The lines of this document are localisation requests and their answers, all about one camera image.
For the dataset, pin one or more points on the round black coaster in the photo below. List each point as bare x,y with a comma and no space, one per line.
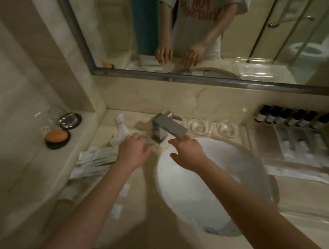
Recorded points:
78,119

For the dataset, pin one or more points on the clear drinking glass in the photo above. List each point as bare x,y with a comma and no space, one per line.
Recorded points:
67,119

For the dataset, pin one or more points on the person's right forearm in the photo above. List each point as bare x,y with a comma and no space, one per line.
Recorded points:
259,219

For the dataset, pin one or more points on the pile of white amenity packets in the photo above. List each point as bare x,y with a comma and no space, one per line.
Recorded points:
94,157

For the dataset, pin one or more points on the white toothpaste tube packet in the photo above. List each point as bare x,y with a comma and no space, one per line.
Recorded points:
298,174

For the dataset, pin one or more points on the clear glass dish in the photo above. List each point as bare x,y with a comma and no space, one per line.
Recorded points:
199,126
227,128

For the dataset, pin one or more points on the person's left hand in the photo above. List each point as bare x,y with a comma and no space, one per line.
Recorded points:
133,151

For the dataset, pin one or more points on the metal framed wall mirror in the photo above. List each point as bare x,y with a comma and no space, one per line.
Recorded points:
243,36

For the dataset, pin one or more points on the round black soap dish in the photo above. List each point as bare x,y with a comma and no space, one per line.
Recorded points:
57,146

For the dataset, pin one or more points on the person's right hand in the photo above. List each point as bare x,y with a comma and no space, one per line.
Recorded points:
192,154

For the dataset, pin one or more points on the person's left forearm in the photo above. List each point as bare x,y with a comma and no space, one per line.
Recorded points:
90,213

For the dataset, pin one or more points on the chrome faucet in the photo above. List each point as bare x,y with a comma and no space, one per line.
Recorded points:
167,126

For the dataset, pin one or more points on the white sink basin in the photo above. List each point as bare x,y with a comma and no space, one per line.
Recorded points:
182,197

